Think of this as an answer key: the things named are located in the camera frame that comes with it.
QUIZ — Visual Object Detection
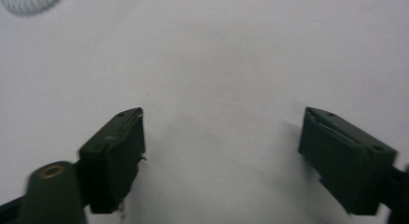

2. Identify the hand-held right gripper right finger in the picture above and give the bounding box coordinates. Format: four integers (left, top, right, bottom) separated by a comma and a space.
297, 106, 398, 216

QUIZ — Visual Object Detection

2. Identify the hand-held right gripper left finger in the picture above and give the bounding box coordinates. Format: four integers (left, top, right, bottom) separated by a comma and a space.
77, 106, 147, 215

